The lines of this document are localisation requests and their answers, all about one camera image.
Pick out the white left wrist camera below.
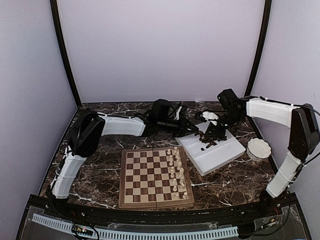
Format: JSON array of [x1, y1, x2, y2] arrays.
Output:
[[173, 102, 187, 121]]

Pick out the white slotted cable duct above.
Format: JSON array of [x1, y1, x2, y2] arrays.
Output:
[[31, 213, 239, 240]]

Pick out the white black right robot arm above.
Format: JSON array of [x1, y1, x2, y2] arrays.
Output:
[[195, 88, 320, 217]]

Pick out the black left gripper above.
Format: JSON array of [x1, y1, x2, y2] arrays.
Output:
[[158, 116, 200, 138]]

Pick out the white divided plastic tray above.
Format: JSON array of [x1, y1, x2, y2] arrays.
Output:
[[176, 130, 246, 176]]

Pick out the white chess piece row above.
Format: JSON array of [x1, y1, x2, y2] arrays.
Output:
[[162, 147, 189, 201]]

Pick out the wooden chess board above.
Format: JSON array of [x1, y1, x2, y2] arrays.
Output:
[[118, 146, 195, 210]]

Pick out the black front rail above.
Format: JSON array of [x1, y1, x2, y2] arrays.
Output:
[[21, 193, 299, 227]]

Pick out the right black frame post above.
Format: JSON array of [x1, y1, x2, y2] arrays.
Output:
[[243, 0, 273, 97]]

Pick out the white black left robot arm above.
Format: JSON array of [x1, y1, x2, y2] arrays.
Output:
[[46, 99, 199, 218]]

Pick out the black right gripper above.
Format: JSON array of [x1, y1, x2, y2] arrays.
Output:
[[204, 110, 244, 139]]

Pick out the pile of dark chess pieces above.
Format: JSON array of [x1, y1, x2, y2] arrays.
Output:
[[194, 131, 227, 151]]

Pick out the white scalloped bowl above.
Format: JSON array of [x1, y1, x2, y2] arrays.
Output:
[[246, 138, 272, 162]]

